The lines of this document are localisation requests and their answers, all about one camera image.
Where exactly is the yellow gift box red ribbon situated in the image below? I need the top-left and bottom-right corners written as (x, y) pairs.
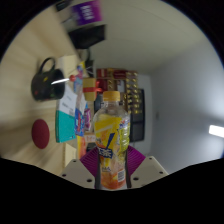
top-left (82, 77), bottom-right (104, 102)

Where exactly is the white paper sheet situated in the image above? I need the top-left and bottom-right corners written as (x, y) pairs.
top-left (56, 84), bottom-right (78, 116)

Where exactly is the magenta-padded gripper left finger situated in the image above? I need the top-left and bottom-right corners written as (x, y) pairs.
top-left (60, 147), bottom-right (101, 190)

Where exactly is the blue printed booklet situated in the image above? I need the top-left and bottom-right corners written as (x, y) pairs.
top-left (74, 106), bottom-right (87, 137)

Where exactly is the dark glass door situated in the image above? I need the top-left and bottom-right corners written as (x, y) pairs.
top-left (128, 88), bottom-right (146, 143)

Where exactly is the tan kraft notebook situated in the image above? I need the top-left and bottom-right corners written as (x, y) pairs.
top-left (58, 54), bottom-right (80, 79)

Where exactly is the black mug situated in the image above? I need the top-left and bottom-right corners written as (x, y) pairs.
top-left (30, 57), bottom-right (67, 102)

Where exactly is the purple sign board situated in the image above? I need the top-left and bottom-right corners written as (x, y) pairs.
top-left (70, 0), bottom-right (104, 26)

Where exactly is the red-ball stir stick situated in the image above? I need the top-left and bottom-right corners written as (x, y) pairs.
top-left (51, 74), bottom-right (78, 86)

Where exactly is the black office chair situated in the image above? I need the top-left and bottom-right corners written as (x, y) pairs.
top-left (68, 23), bottom-right (107, 50)

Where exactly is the ceiling tube light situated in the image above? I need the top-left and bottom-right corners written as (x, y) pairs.
top-left (208, 124), bottom-right (224, 138)

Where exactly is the tan paper envelope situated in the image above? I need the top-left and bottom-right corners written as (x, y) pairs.
top-left (63, 142), bottom-right (78, 168)

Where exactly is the flat round red coaster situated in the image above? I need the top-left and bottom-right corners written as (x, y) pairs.
top-left (31, 118), bottom-right (51, 150)

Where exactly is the wooden shelf unit with trophies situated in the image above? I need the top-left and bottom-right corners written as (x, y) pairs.
top-left (96, 68), bottom-right (139, 114)

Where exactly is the teal book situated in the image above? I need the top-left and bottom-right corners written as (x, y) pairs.
top-left (54, 109), bottom-right (77, 144)

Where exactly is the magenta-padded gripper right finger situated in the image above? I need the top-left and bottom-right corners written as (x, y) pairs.
top-left (126, 145), bottom-right (169, 189)

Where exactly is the yellow-label orange drink bottle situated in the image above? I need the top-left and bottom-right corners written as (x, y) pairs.
top-left (92, 90), bottom-right (132, 191)

